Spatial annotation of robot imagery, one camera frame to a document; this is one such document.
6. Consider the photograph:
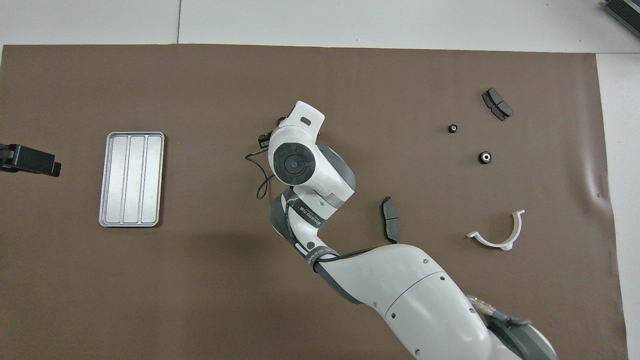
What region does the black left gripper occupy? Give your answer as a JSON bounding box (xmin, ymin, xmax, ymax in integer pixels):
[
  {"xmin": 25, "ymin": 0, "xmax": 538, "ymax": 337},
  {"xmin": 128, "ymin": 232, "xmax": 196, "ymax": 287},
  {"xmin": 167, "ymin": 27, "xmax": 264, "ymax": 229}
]
[{"xmin": 0, "ymin": 143, "xmax": 62, "ymax": 178}]

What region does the silver metal tray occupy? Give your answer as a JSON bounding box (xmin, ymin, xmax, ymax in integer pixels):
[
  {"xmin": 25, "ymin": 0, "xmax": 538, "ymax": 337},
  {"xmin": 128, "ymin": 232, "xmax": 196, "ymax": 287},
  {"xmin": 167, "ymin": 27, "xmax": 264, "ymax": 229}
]
[{"xmin": 98, "ymin": 131, "xmax": 166, "ymax": 229}]

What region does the long curved grey brake pad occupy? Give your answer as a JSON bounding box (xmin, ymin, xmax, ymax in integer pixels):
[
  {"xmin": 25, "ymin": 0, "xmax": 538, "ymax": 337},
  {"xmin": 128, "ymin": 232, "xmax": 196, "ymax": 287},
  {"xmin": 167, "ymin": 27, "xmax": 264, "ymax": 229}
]
[{"xmin": 381, "ymin": 196, "xmax": 402, "ymax": 245}]

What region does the brown paper mat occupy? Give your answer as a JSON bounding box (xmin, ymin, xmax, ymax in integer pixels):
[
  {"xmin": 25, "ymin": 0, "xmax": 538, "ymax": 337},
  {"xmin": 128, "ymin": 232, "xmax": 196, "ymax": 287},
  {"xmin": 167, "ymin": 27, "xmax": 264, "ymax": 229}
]
[{"xmin": 0, "ymin": 44, "xmax": 630, "ymax": 360}]

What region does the short slotted grey brake pad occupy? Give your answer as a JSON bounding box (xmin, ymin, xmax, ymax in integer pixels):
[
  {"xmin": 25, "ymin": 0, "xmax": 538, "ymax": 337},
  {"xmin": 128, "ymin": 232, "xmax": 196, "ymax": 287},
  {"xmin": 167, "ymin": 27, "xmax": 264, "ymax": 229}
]
[{"xmin": 481, "ymin": 87, "xmax": 514, "ymax": 122}]

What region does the grey ribbed metal block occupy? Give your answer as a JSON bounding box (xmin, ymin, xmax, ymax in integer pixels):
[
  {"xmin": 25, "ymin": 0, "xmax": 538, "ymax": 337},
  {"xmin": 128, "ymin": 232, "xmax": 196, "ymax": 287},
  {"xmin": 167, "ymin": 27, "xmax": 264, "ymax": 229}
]
[{"xmin": 602, "ymin": 0, "xmax": 640, "ymax": 27}]

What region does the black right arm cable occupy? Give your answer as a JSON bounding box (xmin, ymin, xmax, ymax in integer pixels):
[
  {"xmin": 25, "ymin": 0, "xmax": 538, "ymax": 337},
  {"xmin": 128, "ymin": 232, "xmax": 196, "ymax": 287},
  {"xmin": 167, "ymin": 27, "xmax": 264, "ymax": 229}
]
[{"xmin": 244, "ymin": 145, "xmax": 381, "ymax": 263}]

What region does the white curved plastic bracket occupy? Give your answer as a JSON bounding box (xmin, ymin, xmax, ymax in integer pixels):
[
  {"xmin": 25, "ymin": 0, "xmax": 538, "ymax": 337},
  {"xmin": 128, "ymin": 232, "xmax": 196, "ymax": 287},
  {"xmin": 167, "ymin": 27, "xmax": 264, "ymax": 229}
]
[{"xmin": 466, "ymin": 209, "xmax": 526, "ymax": 251}]

